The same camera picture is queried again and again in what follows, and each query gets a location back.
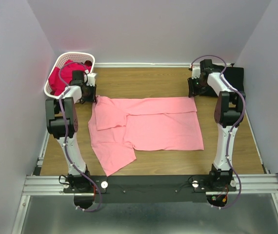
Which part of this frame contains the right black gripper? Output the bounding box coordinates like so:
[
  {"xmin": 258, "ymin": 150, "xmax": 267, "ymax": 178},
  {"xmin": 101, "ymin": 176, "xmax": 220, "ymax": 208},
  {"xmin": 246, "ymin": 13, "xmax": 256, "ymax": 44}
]
[{"xmin": 187, "ymin": 77, "xmax": 207, "ymax": 98}]

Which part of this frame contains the light pink t shirt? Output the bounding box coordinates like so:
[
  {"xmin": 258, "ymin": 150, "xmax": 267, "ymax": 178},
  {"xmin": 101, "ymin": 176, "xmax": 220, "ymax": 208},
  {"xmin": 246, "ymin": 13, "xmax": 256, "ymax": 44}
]
[{"xmin": 88, "ymin": 96, "xmax": 204, "ymax": 176}]

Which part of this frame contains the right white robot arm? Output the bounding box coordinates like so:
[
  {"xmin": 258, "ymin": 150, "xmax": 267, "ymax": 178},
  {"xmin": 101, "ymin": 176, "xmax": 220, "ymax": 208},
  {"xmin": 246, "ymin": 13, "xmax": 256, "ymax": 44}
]
[{"xmin": 188, "ymin": 59, "xmax": 246, "ymax": 191}]

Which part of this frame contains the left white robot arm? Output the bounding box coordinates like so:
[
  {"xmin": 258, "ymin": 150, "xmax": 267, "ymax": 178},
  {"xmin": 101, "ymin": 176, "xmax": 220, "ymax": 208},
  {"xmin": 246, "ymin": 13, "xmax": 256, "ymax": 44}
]
[{"xmin": 45, "ymin": 70, "xmax": 99, "ymax": 193}]

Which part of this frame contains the red t shirt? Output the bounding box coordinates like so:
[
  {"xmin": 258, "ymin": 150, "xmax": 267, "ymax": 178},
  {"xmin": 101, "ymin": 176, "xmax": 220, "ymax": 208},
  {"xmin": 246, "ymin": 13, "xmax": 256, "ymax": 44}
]
[{"xmin": 48, "ymin": 59, "xmax": 92, "ymax": 96}]

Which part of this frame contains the white plastic laundry basket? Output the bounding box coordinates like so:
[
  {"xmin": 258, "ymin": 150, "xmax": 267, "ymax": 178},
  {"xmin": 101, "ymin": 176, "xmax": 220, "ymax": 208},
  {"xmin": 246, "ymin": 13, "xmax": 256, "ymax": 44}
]
[{"xmin": 44, "ymin": 52, "xmax": 97, "ymax": 99}]

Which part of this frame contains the folded black t shirt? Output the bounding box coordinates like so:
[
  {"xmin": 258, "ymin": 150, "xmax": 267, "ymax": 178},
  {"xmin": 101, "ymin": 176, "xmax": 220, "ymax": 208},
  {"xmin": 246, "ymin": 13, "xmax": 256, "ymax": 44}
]
[{"xmin": 200, "ymin": 66, "xmax": 244, "ymax": 98}]

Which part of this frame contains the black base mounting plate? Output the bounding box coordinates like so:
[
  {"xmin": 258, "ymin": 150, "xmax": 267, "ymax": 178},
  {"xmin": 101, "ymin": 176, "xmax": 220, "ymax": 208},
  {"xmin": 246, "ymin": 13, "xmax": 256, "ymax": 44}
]
[{"xmin": 59, "ymin": 175, "xmax": 238, "ymax": 210}]

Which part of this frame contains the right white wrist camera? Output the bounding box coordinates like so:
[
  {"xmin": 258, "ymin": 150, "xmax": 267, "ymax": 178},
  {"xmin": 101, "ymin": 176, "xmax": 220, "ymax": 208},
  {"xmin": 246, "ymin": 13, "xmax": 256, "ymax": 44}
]
[{"xmin": 190, "ymin": 65, "xmax": 201, "ymax": 79}]

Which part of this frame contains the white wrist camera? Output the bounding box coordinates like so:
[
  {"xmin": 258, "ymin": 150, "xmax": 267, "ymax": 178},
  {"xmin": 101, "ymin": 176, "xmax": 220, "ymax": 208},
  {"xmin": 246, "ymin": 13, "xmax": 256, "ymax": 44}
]
[
  {"xmin": 84, "ymin": 73, "xmax": 98, "ymax": 87},
  {"xmin": 190, "ymin": 65, "xmax": 201, "ymax": 79}
]

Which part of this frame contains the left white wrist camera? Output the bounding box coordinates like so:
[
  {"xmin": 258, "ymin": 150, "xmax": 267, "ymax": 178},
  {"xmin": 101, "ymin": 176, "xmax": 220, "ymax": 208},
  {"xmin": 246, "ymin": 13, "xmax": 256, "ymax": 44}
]
[{"xmin": 84, "ymin": 73, "xmax": 98, "ymax": 87}]

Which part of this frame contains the aluminium frame rail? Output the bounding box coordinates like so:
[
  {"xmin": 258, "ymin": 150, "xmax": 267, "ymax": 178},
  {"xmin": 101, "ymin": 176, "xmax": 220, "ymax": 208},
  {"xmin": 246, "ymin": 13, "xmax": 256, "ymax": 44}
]
[{"xmin": 22, "ymin": 174, "xmax": 278, "ymax": 196}]

